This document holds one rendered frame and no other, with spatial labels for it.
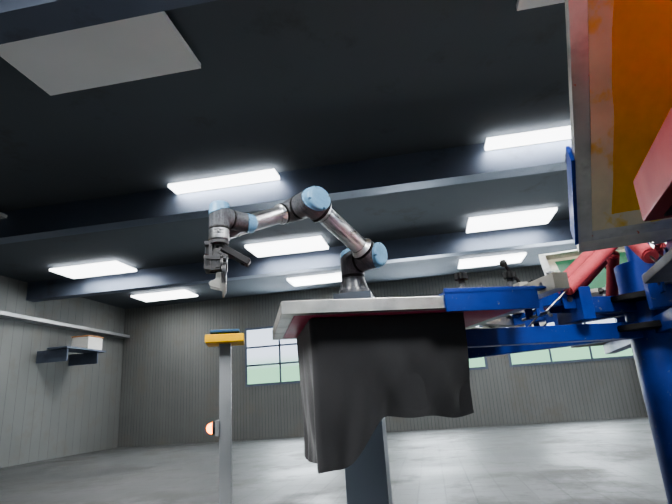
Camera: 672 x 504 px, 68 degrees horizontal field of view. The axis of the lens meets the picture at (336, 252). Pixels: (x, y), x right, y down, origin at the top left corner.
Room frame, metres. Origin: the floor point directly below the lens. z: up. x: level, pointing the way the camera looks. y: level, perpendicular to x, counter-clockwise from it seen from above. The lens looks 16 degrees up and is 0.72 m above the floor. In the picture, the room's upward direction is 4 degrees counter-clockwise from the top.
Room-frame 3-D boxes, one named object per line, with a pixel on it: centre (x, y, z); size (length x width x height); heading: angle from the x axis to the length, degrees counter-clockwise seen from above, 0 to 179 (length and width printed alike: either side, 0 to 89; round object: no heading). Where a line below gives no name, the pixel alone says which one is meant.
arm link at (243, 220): (1.82, 0.37, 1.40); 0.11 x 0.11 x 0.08; 44
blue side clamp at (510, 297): (1.50, -0.46, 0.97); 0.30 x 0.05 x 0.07; 101
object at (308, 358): (1.68, 0.12, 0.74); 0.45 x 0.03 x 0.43; 11
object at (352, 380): (1.52, -0.15, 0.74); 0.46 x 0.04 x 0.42; 101
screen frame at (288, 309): (1.73, -0.17, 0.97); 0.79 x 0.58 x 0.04; 101
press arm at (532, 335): (1.81, -0.60, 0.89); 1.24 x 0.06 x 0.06; 101
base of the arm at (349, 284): (2.41, -0.08, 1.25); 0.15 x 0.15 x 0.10
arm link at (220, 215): (1.74, 0.43, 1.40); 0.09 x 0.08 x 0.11; 134
